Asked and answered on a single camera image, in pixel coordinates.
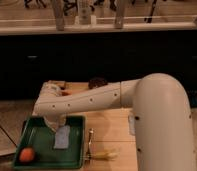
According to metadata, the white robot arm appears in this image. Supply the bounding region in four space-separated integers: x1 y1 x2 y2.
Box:
34 73 197 171

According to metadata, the green plastic tray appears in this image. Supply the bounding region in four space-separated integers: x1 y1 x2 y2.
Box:
12 116 85 170

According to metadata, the dark red bowl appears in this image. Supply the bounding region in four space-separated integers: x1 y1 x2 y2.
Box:
88 77 108 89

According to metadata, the orange bowl with food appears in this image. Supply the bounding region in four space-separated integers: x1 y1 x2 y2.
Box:
61 90 72 96

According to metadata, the dark rectangular block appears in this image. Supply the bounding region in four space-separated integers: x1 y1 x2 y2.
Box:
48 80 66 90

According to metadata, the blue cloth piece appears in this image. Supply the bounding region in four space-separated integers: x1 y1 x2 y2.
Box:
128 114 135 136

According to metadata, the dark blue device on floor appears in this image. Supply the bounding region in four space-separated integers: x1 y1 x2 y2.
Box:
189 92 197 108

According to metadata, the orange fruit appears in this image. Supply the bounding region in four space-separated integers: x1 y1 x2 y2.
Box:
19 147 35 163

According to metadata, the yellow handled fork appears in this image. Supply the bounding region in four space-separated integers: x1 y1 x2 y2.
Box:
84 128 118 162

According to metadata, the wooden post right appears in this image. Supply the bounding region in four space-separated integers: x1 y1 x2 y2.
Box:
114 0 125 29

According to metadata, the wooden post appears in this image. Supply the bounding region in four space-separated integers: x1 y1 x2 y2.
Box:
114 0 125 29
51 0 65 31

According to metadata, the wooden post left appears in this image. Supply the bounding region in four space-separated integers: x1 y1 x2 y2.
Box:
51 0 65 31

